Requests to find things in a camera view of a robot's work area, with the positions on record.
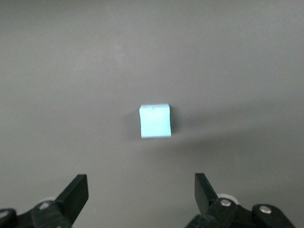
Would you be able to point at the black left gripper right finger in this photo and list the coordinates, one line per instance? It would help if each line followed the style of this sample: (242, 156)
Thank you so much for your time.
(204, 194)

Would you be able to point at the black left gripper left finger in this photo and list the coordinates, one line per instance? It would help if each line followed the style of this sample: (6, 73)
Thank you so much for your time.
(71, 197)

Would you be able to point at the light blue foam block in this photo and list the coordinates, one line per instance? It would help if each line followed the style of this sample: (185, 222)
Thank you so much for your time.
(155, 122)

